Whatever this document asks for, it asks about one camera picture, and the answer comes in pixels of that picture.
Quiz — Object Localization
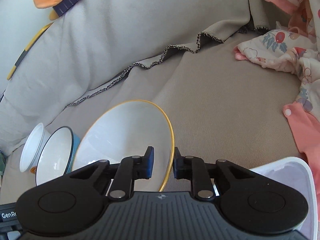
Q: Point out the white bowl yellow rim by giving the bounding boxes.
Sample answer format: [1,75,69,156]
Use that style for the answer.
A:
[72,100,175,191]

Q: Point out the white paper bowl orange sticker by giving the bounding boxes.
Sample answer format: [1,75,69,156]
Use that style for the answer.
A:
[20,123,50,173]

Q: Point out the blue ceramic bowl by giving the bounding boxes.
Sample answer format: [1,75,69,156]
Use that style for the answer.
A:
[35,126,80,186]

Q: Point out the red white foil tray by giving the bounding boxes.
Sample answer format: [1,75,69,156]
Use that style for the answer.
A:
[251,157,318,240]

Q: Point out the green floral cloth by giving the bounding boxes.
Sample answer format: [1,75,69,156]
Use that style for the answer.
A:
[0,152,7,177]

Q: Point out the beige sofa cover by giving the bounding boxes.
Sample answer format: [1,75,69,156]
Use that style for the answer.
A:
[1,0,300,204]

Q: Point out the yellow black stick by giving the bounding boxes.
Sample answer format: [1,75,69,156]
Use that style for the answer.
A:
[7,23,52,80]

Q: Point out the pink floral baby clothes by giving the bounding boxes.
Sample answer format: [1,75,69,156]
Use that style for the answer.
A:
[234,0,319,173]

